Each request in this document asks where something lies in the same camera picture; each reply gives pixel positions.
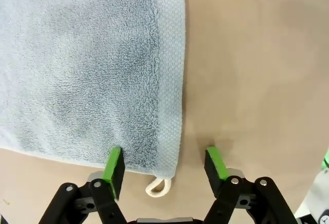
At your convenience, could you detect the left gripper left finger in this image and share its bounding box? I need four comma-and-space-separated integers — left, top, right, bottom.
38, 146, 128, 224

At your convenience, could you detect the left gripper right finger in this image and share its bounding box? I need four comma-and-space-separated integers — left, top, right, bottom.
203, 145, 296, 224

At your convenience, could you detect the light blue terry towel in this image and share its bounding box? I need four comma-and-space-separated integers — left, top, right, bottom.
0, 0, 186, 198

